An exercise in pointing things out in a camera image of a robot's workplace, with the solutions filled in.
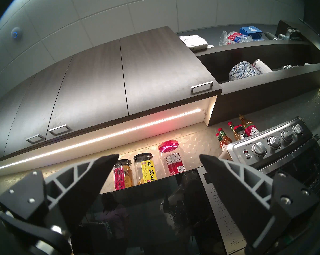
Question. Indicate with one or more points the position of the black microwave oven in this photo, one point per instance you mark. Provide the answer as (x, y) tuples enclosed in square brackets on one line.
[(149, 217)]

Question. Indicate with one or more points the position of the snack jar yellow label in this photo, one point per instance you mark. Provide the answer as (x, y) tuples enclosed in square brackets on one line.
[(146, 169)]

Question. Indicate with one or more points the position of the white cylindrical can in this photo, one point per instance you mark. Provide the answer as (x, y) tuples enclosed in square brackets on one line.
[(263, 66)]

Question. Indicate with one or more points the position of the medium orange Tabasco bottle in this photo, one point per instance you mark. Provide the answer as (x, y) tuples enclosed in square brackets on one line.
[(225, 137)]

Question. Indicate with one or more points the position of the white flat box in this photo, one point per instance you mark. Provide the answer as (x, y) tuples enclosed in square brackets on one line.
[(193, 42)]

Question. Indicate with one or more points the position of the glass toaster oven door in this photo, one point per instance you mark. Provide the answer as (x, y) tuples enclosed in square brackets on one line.
[(306, 164)]

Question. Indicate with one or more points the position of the small red Tabasco bottle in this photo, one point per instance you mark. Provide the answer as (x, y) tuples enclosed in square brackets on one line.
[(221, 144)]

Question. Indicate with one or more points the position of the large jar red lid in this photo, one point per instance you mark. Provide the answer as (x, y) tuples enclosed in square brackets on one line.
[(173, 161)]

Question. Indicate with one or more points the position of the round white ceiling device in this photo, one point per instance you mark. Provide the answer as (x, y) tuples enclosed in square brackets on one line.
[(16, 33)]

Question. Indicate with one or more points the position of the large Tabasco sauce bottle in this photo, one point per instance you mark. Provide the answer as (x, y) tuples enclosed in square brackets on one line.
[(250, 128)]

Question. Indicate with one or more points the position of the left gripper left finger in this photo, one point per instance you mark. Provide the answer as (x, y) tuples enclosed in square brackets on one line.
[(77, 182)]

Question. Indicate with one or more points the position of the blue cardboard box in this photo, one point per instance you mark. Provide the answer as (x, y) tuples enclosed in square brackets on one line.
[(251, 32)]

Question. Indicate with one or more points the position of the snack jar red label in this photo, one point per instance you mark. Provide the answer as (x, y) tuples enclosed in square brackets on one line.
[(121, 176)]

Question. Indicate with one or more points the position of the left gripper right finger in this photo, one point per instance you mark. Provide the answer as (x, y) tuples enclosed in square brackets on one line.
[(237, 193)]

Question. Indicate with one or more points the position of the green label Tabasco bottle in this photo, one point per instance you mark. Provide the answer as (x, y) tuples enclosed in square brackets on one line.
[(233, 129)]

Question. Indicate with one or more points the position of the LED light strip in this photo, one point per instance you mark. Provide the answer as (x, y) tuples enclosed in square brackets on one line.
[(109, 136)]

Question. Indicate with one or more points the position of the dark wood wall shelf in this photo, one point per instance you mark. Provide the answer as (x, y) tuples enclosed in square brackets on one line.
[(255, 95)]

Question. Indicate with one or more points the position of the clear plastic bag red print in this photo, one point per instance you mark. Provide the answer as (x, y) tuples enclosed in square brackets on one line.
[(235, 38)]

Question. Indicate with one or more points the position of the clear drinking glasses row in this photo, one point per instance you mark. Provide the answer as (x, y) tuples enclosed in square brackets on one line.
[(290, 67)]

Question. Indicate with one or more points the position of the stainless steel toaster oven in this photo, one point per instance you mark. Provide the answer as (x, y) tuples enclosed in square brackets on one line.
[(271, 151)]

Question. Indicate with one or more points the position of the dark wood upper cabinet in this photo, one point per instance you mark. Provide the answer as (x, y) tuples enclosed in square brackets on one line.
[(149, 71)]

